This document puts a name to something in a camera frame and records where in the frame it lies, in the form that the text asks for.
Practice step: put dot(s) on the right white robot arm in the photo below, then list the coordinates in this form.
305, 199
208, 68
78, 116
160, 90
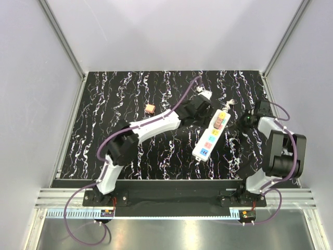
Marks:
284, 156

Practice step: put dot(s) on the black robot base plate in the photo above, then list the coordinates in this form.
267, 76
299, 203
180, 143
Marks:
156, 211

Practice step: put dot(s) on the left orange connector board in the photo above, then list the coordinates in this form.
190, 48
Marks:
107, 212

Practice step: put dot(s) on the right orange connector board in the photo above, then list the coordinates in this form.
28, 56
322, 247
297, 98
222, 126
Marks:
248, 213

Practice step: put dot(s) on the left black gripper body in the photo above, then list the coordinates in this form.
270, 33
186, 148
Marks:
203, 119

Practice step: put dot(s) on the orange connector board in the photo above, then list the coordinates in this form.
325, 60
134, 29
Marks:
107, 212
248, 213

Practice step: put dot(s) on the brown plug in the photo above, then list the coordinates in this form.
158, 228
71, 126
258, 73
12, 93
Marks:
218, 123

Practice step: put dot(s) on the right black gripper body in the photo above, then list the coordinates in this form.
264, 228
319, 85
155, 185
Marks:
243, 123

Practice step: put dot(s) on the silver aluminium rail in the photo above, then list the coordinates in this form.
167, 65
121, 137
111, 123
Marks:
289, 198

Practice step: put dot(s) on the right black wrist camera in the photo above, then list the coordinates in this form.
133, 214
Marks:
263, 109

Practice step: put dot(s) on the white power strip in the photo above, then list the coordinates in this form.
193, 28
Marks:
210, 137

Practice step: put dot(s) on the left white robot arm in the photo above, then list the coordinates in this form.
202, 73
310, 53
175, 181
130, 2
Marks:
120, 148

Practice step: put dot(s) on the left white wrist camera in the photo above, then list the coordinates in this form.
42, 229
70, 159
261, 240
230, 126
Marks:
205, 93

